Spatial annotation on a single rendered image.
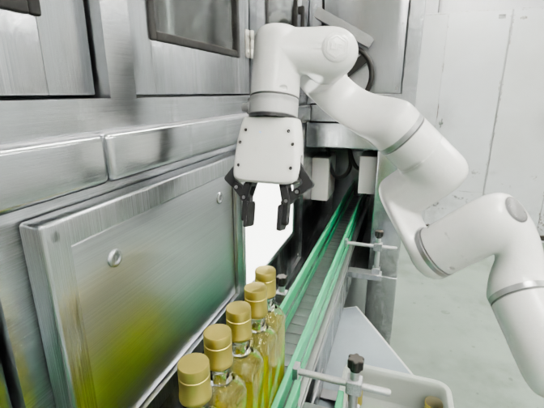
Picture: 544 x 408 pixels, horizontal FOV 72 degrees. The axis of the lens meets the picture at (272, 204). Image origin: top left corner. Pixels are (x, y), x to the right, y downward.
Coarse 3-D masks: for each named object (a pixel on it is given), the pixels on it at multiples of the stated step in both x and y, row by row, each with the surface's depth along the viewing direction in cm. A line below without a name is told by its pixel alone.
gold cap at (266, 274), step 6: (258, 270) 61; (264, 270) 61; (270, 270) 61; (258, 276) 60; (264, 276) 60; (270, 276) 60; (258, 282) 60; (264, 282) 60; (270, 282) 60; (270, 288) 60; (270, 294) 61
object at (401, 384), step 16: (368, 368) 85; (384, 368) 85; (368, 384) 86; (384, 384) 84; (400, 384) 83; (416, 384) 82; (432, 384) 81; (368, 400) 85; (384, 400) 85; (400, 400) 84; (416, 400) 83; (448, 400) 76
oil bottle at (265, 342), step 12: (252, 336) 56; (264, 336) 56; (276, 336) 59; (264, 348) 55; (276, 348) 59; (264, 360) 55; (276, 360) 60; (264, 372) 56; (276, 372) 61; (264, 384) 57; (276, 384) 61; (264, 396) 57
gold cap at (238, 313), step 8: (232, 304) 51; (240, 304) 51; (248, 304) 51; (232, 312) 49; (240, 312) 49; (248, 312) 50; (232, 320) 49; (240, 320) 49; (248, 320) 50; (232, 328) 50; (240, 328) 49; (248, 328) 50; (232, 336) 50; (240, 336) 50; (248, 336) 50
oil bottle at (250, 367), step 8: (256, 352) 53; (240, 360) 51; (248, 360) 51; (256, 360) 52; (232, 368) 50; (240, 368) 50; (248, 368) 50; (256, 368) 52; (248, 376) 50; (256, 376) 52; (248, 384) 50; (256, 384) 52; (248, 392) 50; (256, 392) 52; (248, 400) 51; (256, 400) 53
